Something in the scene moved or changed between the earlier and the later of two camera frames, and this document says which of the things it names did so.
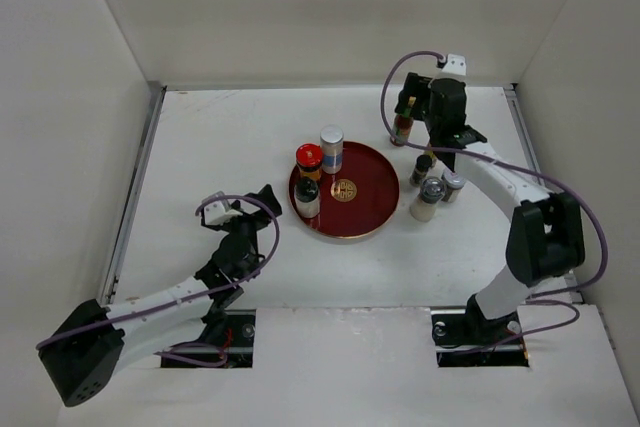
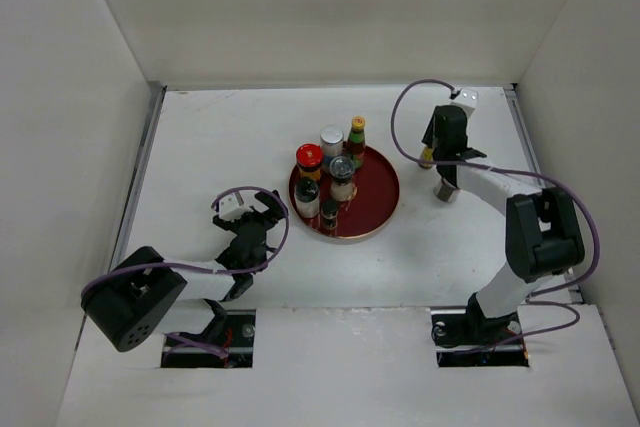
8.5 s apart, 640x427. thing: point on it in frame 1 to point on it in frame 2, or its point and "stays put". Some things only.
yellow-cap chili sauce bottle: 403,125 to 356,142
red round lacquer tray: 360,200 stays put
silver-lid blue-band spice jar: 331,138 stays put
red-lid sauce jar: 309,159 stays put
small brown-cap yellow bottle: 431,153 stays put
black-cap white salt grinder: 307,199 stays put
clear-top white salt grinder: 432,189 to 342,169
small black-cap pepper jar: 423,164 to 329,212
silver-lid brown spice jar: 453,185 stays put
